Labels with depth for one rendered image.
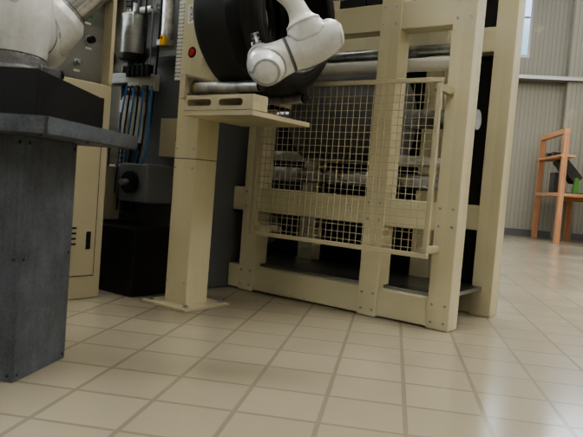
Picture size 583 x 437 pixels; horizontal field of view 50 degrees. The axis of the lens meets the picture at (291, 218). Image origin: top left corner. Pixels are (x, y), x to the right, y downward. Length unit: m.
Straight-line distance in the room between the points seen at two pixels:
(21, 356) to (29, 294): 0.16
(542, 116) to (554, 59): 0.99
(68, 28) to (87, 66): 0.83
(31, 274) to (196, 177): 1.10
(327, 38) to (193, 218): 1.12
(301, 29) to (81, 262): 1.43
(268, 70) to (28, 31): 0.62
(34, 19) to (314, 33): 0.73
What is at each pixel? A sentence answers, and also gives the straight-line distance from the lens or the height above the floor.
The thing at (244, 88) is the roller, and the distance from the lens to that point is 2.41.
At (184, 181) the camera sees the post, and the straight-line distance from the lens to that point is 2.69.
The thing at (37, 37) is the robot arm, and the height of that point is 0.87.
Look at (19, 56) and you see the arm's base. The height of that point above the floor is 0.81.
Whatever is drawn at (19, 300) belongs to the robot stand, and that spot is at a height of 0.20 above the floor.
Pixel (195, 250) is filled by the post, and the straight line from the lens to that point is 2.69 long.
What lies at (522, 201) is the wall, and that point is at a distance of 11.78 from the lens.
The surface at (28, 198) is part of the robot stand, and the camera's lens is 1.69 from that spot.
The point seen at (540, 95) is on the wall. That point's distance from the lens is 11.96.
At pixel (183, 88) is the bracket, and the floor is 0.89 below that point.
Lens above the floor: 0.54
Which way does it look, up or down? 3 degrees down
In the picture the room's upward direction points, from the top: 5 degrees clockwise
